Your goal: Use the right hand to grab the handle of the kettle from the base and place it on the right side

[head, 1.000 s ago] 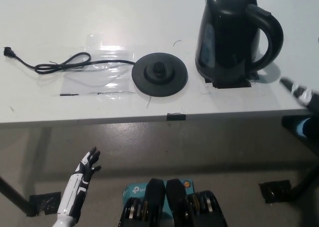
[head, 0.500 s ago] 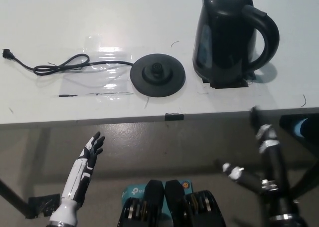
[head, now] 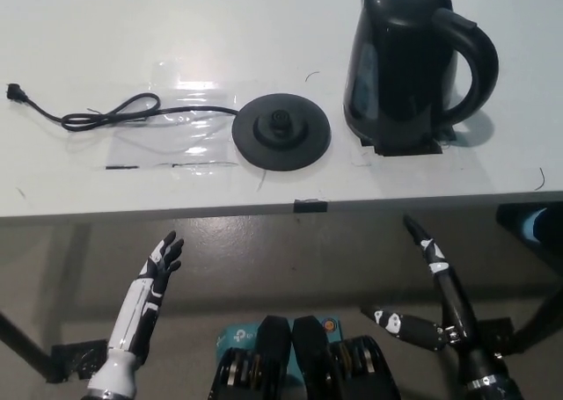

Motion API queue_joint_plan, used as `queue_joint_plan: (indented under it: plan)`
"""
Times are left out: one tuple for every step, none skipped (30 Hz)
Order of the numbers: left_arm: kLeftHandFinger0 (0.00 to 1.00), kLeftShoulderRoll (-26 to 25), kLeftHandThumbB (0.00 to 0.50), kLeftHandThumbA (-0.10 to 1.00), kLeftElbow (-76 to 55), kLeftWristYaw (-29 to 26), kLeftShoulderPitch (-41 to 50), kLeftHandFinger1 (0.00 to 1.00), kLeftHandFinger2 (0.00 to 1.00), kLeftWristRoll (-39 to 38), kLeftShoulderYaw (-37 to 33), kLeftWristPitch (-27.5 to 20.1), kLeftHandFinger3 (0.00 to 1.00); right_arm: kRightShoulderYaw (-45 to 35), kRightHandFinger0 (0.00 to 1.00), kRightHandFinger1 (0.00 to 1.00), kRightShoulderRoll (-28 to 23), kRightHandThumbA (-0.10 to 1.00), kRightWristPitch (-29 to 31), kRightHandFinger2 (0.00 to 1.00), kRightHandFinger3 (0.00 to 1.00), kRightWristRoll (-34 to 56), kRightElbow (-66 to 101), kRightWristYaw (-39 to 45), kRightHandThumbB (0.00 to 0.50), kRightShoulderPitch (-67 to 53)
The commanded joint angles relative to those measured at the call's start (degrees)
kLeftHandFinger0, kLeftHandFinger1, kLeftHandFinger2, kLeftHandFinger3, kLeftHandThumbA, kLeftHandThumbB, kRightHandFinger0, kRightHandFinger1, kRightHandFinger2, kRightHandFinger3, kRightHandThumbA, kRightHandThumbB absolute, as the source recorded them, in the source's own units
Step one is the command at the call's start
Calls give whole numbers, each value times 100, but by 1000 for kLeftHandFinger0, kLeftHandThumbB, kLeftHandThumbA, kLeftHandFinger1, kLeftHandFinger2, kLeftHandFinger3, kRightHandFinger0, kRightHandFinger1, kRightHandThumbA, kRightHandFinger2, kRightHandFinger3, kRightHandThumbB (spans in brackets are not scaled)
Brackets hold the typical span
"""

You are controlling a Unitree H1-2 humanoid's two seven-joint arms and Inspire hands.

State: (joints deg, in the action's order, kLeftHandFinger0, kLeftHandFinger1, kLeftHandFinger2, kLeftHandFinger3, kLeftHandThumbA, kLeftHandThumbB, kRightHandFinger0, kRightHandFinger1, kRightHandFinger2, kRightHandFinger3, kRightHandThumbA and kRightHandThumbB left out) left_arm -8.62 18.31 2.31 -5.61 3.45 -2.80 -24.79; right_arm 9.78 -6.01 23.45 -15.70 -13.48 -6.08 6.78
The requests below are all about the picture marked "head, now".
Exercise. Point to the black tape square patch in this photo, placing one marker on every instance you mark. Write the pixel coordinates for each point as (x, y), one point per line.
(409, 151)

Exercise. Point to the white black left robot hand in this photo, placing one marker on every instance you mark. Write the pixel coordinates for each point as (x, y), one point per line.
(136, 312)

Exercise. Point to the black table leg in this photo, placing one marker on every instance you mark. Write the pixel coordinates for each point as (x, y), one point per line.
(543, 325)
(24, 340)

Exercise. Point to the short black tape piece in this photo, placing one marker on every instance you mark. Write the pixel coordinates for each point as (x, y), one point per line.
(310, 205)

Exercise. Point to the black floor tape patch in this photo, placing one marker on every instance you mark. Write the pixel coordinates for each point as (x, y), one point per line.
(499, 334)
(75, 358)

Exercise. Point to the thin black tape strip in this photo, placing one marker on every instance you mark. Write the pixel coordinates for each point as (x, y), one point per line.
(122, 167)

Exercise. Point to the round black kettle base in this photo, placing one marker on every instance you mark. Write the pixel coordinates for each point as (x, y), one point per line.
(303, 143)

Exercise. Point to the black and blue object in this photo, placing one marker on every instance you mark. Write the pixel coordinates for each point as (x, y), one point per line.
(534, 224)

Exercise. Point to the teal router box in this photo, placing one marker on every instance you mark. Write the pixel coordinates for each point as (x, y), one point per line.
(237, 336)

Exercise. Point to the clear plastic tape sheet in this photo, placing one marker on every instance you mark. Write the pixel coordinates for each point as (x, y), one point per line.
(193, 105)

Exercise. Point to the black electric kettle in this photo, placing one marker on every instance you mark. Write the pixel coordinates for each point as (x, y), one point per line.
(404, 66)

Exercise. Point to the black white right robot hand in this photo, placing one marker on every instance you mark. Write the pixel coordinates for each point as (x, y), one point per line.
(457, 307)

